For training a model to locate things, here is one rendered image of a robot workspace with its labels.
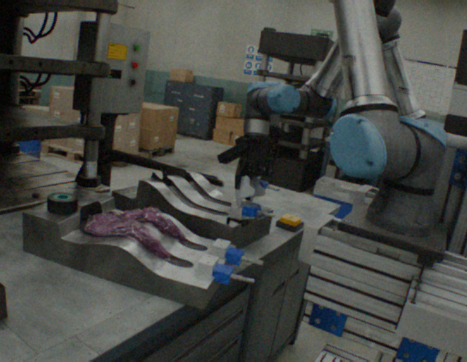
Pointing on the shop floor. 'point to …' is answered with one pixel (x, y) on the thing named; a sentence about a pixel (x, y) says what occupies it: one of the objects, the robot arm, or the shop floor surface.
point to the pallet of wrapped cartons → (123, 126)
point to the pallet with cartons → (158, 130)
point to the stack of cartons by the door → (227, 123)
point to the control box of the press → (127, 103)
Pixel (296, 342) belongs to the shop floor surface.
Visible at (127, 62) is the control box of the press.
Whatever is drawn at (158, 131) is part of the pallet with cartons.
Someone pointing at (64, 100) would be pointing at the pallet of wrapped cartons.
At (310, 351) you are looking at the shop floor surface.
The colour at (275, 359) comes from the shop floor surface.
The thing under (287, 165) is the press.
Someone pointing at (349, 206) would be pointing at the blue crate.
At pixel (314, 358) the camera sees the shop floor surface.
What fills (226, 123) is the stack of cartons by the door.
